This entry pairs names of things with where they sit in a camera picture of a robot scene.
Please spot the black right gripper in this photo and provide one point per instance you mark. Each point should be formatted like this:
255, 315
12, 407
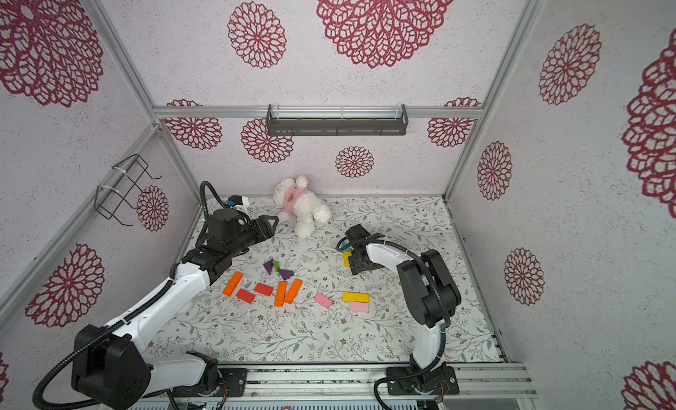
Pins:
352, 250

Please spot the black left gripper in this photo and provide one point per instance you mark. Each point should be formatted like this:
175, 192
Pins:
262, 228

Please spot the purple triangle block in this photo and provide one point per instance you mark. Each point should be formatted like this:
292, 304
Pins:
286, 274
269, 266

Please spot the light pink block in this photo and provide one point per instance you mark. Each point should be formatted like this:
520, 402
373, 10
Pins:
359, 307

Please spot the magenta pink block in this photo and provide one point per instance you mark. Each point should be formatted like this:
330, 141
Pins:
323, 301

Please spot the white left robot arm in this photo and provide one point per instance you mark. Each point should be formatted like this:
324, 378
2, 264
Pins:
107, 363

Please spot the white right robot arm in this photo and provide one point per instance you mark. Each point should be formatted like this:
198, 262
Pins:
431, 296

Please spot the white teddy bear pink shirt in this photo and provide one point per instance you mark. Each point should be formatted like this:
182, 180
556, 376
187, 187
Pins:
300, 205

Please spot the right red block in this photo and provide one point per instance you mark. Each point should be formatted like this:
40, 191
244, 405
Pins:
264, 290

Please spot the red block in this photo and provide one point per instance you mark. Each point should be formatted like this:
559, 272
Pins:
245, 296
264, 290

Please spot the left orange long block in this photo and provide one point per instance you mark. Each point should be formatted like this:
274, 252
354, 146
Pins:
233, 284

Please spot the orange long block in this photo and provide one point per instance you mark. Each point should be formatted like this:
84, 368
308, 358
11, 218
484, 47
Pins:
233, 284
280, 294
293, 291

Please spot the middle orange long block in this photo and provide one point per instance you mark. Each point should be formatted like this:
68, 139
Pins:
280, 294

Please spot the right orange long block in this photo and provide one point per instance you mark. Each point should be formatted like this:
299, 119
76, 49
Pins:
293, 291

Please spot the left red block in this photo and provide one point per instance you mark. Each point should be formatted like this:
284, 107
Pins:
245, 296

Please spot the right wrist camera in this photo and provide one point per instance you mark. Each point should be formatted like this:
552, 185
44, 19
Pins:
356, 232

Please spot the black wire wall rack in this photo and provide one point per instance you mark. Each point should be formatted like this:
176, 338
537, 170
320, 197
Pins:
110, 197

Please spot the grey wall shelf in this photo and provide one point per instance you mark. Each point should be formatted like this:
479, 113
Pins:
315, 126

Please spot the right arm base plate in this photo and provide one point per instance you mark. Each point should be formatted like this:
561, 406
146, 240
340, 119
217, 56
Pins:
440, 381

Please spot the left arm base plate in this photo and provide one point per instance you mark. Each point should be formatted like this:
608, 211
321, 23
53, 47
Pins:
228, 382

